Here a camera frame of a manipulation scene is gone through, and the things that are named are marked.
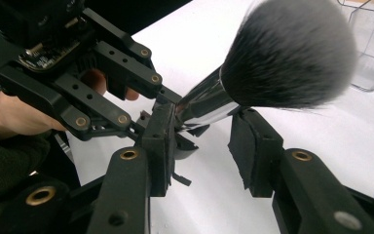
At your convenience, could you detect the white table cover board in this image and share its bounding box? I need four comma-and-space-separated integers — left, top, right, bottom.
65, 0, 374, 234

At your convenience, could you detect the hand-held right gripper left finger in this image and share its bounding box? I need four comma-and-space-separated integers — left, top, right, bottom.
87, 101, 177, 234

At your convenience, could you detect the black makeup brush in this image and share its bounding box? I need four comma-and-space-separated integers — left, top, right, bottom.
174, 0, 360, 133

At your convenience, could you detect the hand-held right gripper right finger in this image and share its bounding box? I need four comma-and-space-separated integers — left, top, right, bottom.
227, 108, 374, 234

